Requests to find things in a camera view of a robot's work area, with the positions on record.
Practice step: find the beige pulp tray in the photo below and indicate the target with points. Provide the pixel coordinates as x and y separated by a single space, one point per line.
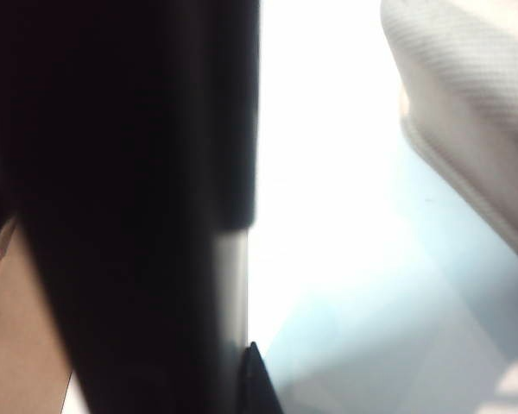
470 86

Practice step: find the black smartphone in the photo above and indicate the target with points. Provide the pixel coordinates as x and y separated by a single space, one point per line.
112 172

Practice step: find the brown cardboard box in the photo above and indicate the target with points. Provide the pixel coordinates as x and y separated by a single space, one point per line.
21 336

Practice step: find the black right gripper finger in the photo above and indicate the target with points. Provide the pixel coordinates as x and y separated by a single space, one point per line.
261 384

